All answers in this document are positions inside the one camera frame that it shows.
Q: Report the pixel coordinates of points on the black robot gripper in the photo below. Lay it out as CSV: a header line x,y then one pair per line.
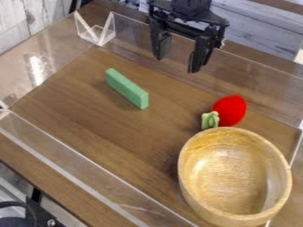
x,y
188,18

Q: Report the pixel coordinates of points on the red plush strawberry toy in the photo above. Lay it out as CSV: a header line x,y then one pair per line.
x,y
227,112

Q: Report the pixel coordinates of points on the green rectangular block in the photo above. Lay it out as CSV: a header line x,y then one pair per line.
x,y
129,90

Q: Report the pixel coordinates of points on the clear acrylic table barrier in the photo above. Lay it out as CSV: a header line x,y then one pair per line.
x,y
101,156

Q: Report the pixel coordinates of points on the wooden bowl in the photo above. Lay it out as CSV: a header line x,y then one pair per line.
x,y
233,177

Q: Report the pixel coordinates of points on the clear acrylic corner bracket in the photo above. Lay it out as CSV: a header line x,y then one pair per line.
x,y
96,34

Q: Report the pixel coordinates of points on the black clamp with cable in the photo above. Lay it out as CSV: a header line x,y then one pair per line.
x,y
37,217

